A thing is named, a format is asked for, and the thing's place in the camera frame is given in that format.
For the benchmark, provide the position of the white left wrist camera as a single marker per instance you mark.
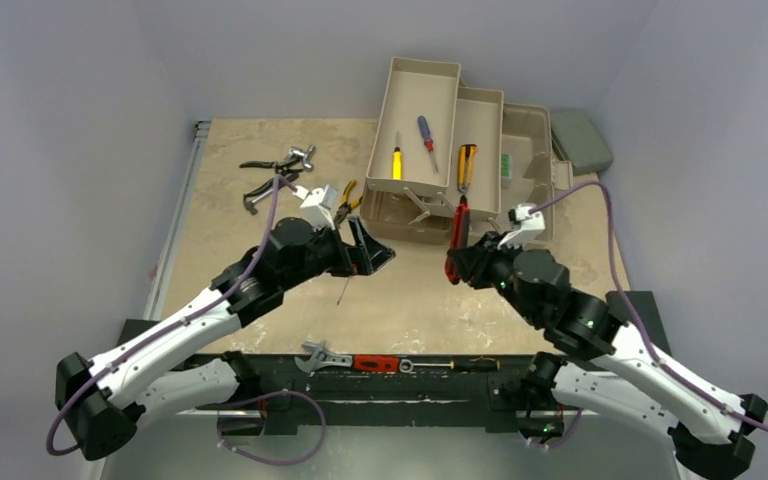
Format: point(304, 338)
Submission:
point(317, 205)

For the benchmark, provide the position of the thin yellow black screwdriver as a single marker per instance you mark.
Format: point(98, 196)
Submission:
point(396, 159)

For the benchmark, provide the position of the red handled ratchet tool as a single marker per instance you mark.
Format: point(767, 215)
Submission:
point(381, 364)

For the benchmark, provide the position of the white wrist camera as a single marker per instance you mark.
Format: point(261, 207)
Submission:
point(525, 224)
point(317, 205)

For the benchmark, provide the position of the beige translucent tool box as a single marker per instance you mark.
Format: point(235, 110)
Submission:
point(439, 142)

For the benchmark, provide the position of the black box on rail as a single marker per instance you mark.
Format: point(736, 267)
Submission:
point(132, 328)

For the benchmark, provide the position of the yellow handled pliers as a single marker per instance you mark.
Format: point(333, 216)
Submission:
point(347, 203)

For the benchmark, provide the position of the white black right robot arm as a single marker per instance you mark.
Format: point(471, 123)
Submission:
point(605, 366)

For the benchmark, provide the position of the red black utility knife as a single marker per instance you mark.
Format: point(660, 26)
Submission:
point(460, 232)

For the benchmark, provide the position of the black long nose pliers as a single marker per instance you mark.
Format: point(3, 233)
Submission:
point(265, 190)

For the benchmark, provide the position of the black box right side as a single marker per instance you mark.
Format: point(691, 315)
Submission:
point(645, 305)

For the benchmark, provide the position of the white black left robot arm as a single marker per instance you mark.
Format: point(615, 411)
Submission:
point(105, 399)

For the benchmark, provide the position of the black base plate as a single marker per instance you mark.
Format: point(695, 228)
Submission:
point(515, 399)

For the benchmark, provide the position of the grey plastic case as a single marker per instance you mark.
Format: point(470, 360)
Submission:
point(577, 141)

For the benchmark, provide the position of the yellow black short screwdriver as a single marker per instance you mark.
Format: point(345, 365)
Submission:
point(344, 288)

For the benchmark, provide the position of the translucent white parts box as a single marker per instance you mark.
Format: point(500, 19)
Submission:
point(506, 171)

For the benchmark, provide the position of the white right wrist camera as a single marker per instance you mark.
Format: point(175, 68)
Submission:
point(525, 224)

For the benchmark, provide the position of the red blue screwdriver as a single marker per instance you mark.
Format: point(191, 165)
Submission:
point(428, 142)

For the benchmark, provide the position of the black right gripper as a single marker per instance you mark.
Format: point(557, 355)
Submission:
point(470, 259)

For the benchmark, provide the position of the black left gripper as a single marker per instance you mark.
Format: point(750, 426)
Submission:
point(365, 256)

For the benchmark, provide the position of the orange handled tool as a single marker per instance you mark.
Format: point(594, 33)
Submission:
point(465, 165)

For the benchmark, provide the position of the black handled pliers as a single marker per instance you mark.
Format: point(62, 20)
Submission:
point(276, 166)

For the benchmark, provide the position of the silver adjustable wrench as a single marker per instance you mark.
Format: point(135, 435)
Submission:
point(320, 357)

